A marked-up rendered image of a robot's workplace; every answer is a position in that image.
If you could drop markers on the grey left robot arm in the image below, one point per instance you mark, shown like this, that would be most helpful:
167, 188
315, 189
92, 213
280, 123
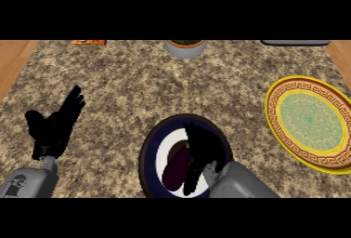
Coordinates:
29, 182

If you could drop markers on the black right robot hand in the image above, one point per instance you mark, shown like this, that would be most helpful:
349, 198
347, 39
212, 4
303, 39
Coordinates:
201, 145

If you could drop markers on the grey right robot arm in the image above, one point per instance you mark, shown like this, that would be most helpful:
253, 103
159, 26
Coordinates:
238, 181

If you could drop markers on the dark grey flat appliance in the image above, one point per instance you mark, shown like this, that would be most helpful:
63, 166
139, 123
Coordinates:
296, 42

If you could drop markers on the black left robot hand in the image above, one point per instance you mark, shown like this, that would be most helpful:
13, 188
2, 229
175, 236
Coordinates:
57, 130

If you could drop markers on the grey plant pot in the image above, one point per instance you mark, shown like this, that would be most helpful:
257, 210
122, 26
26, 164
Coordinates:
185, 49

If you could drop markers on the navy and white plate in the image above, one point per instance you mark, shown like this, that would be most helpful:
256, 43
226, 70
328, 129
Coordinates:
159, 155

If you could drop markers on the orange flat package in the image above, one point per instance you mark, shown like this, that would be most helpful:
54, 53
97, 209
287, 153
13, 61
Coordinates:
89, 42

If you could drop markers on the dark purple eggplant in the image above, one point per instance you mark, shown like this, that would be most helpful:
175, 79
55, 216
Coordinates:
178, 167

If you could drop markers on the yellow patterned green plate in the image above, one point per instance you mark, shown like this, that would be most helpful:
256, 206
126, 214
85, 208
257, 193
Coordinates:
310, 122

